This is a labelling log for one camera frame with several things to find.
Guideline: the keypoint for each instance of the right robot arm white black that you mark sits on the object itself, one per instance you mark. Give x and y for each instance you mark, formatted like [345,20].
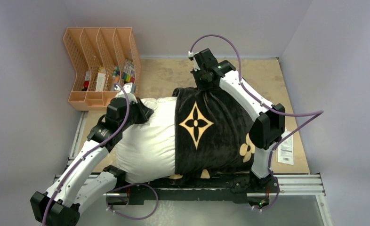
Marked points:
[268,120]

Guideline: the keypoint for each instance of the aluminium frame rail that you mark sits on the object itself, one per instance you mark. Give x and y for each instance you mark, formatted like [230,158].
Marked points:
[288,184]

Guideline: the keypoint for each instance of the orange plastic file organizer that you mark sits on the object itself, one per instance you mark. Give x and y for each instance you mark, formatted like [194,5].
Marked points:
[94,50]

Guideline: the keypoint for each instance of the colourful marker set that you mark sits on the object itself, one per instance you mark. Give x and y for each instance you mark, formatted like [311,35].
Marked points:
[128,74]

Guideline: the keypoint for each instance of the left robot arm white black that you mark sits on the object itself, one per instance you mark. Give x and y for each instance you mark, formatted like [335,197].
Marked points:
[69,196]

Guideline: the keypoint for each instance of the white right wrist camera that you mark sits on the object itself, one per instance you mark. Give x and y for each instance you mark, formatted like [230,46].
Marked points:
[191,57]

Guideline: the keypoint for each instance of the white pillow insert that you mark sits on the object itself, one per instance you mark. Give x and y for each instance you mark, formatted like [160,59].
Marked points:
[147,151]

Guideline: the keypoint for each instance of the white paper label sheet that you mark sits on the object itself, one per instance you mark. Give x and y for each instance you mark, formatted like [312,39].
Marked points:
[285,151]

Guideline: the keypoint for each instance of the black pillowcase with beige flowers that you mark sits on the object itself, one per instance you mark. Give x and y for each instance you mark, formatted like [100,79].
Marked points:
[211,134]

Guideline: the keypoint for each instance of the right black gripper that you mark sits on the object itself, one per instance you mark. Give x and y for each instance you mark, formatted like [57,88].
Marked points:
[203,86]

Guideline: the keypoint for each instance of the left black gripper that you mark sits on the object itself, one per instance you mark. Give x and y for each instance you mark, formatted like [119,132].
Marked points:
[144,112]

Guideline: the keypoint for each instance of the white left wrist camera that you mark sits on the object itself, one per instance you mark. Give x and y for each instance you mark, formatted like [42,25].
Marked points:
[128,92]

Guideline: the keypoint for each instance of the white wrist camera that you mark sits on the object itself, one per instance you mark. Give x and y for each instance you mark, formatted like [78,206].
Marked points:
[191,57]
[128,92]

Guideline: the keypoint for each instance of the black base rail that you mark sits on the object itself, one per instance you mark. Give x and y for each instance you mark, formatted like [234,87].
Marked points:
[239,188]

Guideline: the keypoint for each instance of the white card box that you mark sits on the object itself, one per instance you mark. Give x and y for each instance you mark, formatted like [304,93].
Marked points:
[100,82]

